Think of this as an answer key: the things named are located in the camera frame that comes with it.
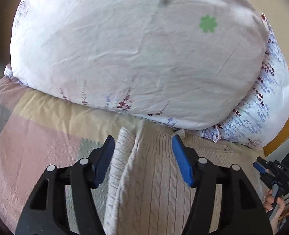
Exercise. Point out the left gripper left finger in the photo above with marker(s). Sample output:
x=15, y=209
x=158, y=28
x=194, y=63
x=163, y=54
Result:
x=45, y=211

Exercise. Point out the beige cable knit sweater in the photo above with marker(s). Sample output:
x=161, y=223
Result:
x=167, y=184

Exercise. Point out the person right hand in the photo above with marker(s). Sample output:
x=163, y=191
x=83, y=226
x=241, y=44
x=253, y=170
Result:
x=276, y=206

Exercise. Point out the white purple floral pillow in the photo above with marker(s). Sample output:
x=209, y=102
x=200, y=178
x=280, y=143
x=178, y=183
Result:
x=263, y=112

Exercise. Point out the pastel patchwork bed sheet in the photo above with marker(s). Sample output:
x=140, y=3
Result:
x=37, y=130

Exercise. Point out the pink floral pillow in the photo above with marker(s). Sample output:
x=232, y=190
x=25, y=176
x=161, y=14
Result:
x=184, y=63

